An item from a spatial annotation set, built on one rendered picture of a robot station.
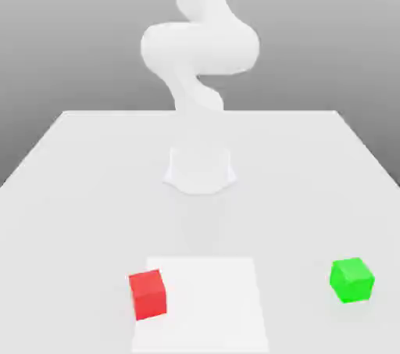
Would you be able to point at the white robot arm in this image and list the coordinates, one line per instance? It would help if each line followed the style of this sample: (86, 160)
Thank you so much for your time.
(200, 47)

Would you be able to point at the small red cube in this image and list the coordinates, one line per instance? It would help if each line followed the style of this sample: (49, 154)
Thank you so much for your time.
(148, 294)

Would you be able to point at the small green cube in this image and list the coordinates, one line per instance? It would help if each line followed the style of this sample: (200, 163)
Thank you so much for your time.
(351, 280)

